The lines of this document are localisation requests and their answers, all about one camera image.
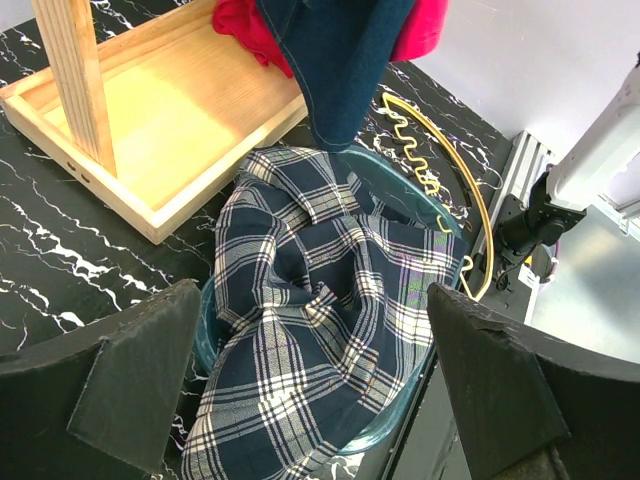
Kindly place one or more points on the wooden clothes rack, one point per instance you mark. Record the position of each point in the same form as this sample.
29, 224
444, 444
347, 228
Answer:
154, 121

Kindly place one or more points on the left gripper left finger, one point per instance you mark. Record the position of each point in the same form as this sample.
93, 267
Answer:
99, 402

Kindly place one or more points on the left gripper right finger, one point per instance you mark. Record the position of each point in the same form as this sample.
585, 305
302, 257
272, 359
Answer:
529, 405

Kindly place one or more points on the navy plaid skirt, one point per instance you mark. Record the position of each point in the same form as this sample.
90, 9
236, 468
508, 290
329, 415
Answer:
321, 296

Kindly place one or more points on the blue denim garment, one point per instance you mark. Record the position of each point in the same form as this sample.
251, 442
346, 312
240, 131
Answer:
338, 51

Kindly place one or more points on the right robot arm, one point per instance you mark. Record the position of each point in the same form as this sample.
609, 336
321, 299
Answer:
559, 198

